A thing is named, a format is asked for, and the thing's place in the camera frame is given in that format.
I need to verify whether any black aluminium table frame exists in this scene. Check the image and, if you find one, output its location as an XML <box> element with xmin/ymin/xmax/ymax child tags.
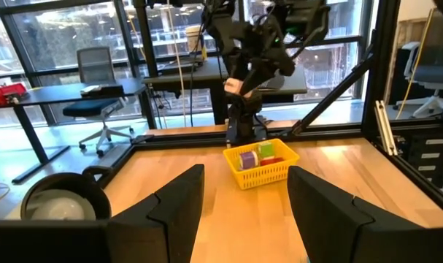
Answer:
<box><xmin>96</xmin><ymin>0</ymin><xmax>443</xmax><ymax>220</ymax></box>

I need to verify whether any black drawer cabinet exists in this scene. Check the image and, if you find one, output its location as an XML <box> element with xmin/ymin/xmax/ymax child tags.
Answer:
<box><xmin>399</xmin><ymin>133</ymin><xmax>443</xmax><ymax>187</ymax></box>

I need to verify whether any yellow plastic basket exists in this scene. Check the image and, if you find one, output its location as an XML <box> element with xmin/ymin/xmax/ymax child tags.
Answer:
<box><xmin>223</xmin><ymin>137</ymin><xmax>301</xmax><ymax>191</ymax></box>

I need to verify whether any green small box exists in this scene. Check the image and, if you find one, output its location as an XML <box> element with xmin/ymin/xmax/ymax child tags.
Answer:
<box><xmin>256</xmin><ymin>141</ymin><xmax>275</xmax><ymax>160</ymax></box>

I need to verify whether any silver aluminium extrusion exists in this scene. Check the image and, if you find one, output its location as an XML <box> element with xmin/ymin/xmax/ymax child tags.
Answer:
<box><xmin>374</xmin><ymin>100</ymin><xmax>399</xmax><ymax>157</ymax></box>

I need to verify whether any pink charger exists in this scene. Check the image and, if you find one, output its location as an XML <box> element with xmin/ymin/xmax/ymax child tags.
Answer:
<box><xmin>223</xmin><ymin>77</ymin><xmax>253</xmax><ymax>99</ymax></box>

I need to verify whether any red block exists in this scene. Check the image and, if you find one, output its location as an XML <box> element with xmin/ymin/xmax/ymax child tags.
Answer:
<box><xmin>259</xmin><ymin>156</ymin><xmax>285</xmax><ymax>167</ymax></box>

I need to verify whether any long black desk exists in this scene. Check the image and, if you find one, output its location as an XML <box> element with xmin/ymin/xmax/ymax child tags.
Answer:
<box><xmin>0</xmin><ymin>78</ymin><xmax>149</xmax><ymax>185</ymax></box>

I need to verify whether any large glass window wall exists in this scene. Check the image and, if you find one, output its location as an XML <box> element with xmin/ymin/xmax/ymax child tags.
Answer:
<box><xmin>0</xmin><ymin>0</ymin><xmax>371</xmax><ymax>129</ymax></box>

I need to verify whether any black flat device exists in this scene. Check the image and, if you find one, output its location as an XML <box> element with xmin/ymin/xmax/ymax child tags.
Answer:
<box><xmin>80</xmin><ymin>83</ymin><xmax>126</xmax><ymax>99</ymax></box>

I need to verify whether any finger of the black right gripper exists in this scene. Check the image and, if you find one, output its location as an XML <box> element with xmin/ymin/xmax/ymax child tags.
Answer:
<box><xmin>242</xmin><ymin>67</ymin><xmax>284</xmax><ymax>96</ymax></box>

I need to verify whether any white cup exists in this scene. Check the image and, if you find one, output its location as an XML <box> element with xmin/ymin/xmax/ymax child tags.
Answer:
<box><xmin>185</xmin><ymin>25</ymin><xmax>204</xmax><ymax>54</ymax></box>

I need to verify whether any yellow cable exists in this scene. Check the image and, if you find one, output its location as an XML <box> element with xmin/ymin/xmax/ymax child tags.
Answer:
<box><xmin>394</xmin><ymin>7</ymin><xmax>436</xmax><ymax>121</ymax></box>

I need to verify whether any red object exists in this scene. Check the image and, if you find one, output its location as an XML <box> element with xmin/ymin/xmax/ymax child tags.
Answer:
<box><xmin>0</xmin><ymin>83</ymin><xmax>28</xmax><ymax>107</ymax></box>

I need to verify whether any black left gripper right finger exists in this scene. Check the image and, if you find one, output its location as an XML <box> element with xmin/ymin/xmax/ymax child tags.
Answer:
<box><xmin>286</xmin><ymin>165</ymin><xmax>425</xmax><ymax>263</ymax></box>

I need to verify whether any lavender roll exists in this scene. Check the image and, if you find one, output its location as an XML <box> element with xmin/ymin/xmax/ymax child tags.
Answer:
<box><xmin>238</xmin><ymin>150</ymin><xmax>260</xmax><ymax>171</ymax></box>

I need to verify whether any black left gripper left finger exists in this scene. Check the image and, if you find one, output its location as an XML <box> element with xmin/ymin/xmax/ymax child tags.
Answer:
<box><xmin>107</xmin><ymin>164</ymin><xmax>206</xmax><ymax>263</ymax></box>

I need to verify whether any dark mesh office chair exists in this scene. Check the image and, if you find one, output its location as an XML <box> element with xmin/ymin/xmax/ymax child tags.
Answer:
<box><xmin>394</xmin><ymin>42</ymin><xmax>443</xmax><ymax>120</ymax></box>

